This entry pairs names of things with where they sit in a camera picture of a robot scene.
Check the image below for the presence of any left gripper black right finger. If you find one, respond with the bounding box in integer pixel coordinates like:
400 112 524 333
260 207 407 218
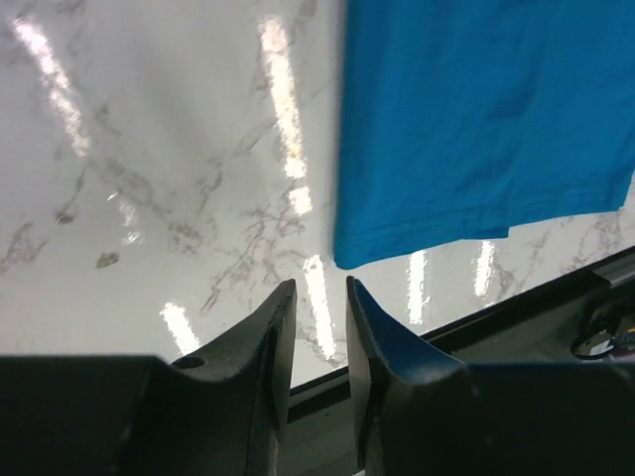
346 278 634 475

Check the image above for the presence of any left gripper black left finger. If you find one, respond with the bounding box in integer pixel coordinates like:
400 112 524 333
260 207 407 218
1 280 297 475

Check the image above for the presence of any blue t shirt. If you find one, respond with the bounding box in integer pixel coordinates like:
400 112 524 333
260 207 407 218
333 1 634 270

